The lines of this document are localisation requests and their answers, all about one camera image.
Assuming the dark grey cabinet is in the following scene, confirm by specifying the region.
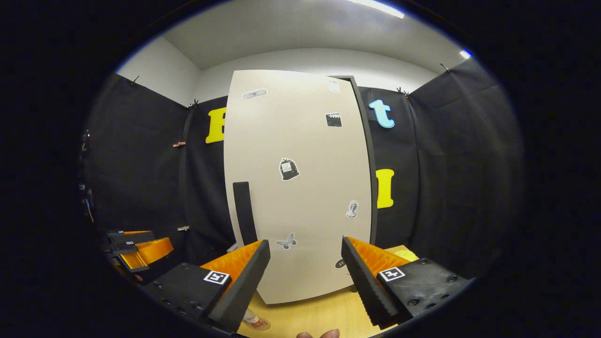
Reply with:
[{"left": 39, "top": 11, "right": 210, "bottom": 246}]
[{"left": 329, "top": 75, "right": 379, "bottom": 292}]

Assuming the beige cabinet door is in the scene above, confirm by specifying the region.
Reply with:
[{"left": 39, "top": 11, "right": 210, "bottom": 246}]
[{"left": 223, "top": 69, "right": 374, "bottom": 305}]

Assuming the long ceiling light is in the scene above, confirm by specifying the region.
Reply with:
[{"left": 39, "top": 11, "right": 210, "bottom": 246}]
[{"left": 345, "top": 0, "right": 405, "bottom": 19}]

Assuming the black cabinet door handle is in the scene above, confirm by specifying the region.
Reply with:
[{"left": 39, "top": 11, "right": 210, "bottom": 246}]
[{"left": 232, "top": 182, "right": 258, "bottom": 247}]

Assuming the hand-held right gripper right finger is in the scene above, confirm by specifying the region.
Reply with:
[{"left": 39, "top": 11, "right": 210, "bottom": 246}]
[{"left": 341, "top": 236, "right": 471, "bottom": 328}]

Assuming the black backdrop cloth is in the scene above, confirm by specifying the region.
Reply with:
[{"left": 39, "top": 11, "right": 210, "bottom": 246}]
[{"left": 85, "top": 59, "right": 524, "bottom": 282}]

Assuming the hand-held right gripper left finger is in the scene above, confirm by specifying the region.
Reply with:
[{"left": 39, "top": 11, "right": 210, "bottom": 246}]
[{"left": 141, "top": 239, "right": 271, "bottom": 333}]

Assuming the clear plastic bottle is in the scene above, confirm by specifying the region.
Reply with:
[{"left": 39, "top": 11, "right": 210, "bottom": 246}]
[{"left": 243, "top": 307, "right": 264, "bottom": 328}]

